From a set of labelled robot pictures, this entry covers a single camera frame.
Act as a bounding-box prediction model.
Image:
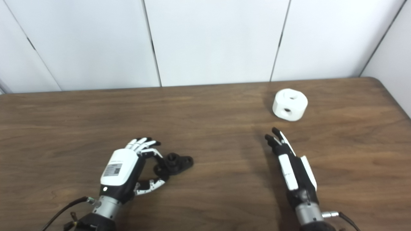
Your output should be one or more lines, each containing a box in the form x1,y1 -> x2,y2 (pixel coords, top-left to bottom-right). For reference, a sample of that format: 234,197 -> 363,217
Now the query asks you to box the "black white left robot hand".
100,137 -> 167,204

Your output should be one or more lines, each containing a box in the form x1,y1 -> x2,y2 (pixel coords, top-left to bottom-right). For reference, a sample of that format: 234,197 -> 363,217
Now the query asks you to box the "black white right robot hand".
265,127 -> 320,209

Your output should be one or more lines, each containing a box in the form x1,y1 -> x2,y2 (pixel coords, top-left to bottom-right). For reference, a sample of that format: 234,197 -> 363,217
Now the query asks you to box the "black flanged holder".
153,153 -> 194,181

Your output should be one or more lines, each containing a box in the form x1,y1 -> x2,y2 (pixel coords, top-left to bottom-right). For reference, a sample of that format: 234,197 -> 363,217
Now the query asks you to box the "round white piece with holes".
272,89 -> 308,122

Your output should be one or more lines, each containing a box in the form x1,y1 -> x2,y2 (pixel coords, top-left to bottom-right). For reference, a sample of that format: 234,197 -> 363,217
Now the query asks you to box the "thick black right wrist cable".
322,211 -> 362,231

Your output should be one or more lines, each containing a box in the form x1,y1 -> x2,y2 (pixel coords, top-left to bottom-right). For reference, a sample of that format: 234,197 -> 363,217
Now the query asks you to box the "thick black wrist cable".
41,196 -> 98,231
322,211 -> 362,231

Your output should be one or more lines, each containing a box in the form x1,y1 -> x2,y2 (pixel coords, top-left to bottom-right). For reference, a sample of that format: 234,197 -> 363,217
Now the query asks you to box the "thick black left wrist cable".
41,196 -> 98,231

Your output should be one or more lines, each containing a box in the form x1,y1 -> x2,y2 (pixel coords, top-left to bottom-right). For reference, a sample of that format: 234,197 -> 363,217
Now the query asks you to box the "thin black wrist wire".
64,211 -> 79,230

